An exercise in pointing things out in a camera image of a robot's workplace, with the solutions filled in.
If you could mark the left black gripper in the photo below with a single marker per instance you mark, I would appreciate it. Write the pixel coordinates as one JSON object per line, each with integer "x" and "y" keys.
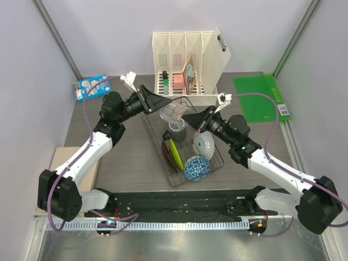
{"x": 154, "y": 102}

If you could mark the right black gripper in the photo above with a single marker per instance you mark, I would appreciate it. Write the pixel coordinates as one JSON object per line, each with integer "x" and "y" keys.
{"x": 197, "y": 120}

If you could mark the white plate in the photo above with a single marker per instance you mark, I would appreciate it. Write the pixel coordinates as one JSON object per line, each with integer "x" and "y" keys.
{"x": 203, "y": 144}

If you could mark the grey mug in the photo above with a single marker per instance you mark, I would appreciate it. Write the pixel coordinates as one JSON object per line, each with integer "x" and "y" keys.
{"x": 176, "y": 132}

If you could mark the yellow-green plate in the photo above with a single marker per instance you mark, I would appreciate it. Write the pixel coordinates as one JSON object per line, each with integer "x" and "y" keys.
{"x": 176, "y": 155}

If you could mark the pink mug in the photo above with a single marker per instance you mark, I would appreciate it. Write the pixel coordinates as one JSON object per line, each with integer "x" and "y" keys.
{"x": 177, "y": 111}

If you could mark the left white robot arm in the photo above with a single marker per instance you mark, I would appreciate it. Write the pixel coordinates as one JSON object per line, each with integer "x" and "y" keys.
{"x": 58, "y": 191}

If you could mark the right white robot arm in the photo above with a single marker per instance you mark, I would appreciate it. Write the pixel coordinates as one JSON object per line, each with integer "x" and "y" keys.
{"x": 313, "y": 201}

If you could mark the small bottles in organizer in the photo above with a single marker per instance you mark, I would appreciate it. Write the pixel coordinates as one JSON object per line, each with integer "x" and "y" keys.
{"x": 166, "y": 83}

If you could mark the pink box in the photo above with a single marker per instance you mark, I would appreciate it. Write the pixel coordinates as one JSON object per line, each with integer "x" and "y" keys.
{"x": 178, "y": 82}

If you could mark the dark red plate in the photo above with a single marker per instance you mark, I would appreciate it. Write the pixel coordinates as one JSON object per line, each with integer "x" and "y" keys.
{"x": 167, "y": 155}

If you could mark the blue patterned bowl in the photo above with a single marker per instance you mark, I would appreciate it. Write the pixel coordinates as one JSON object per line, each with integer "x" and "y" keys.
{"x": 196, "y": 168}

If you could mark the picture book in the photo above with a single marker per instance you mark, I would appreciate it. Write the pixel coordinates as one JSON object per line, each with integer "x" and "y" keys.
{"x": 189, "y": 74}

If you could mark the white file organizer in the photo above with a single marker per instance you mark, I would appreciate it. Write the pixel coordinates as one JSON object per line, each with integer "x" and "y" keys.
{"x": 175, "y": 54}

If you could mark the green plastic folder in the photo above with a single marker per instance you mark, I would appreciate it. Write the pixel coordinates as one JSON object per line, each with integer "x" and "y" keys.
{"x": 266, "y": 98}

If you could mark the white clipboard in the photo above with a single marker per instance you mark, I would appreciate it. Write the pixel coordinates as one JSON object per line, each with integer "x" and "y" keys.
{"x": 215, "y": 56}

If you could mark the blue picture box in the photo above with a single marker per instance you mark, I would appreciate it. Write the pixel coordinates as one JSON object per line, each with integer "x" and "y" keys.
{"x": 96, "y": 84}

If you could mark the beige wooden board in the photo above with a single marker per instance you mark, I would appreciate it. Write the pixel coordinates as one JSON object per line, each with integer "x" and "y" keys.
{"x": 63, "y": 154}

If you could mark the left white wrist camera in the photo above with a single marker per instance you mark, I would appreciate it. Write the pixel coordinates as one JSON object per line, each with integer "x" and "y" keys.
{"x": 128, "y": 80}

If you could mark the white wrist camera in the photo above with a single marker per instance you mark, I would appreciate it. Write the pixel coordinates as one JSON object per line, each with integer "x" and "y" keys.
{"x": 128, "y": 80}
{"x": 223, "y": 100}

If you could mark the black wire dish rack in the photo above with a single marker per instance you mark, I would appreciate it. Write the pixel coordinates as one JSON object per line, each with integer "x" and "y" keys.
{"x": 156, "y": 127}

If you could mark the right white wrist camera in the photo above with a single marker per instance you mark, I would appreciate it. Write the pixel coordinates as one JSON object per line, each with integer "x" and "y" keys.
{"x": 223, "y": 100}

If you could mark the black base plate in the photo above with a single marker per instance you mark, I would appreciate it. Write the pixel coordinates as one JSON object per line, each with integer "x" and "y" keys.
{"x": 185, "y": 206}

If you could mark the perforated metal rail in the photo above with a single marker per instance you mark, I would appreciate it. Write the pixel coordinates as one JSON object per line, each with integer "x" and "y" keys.
{"x": 107, "y": 225}

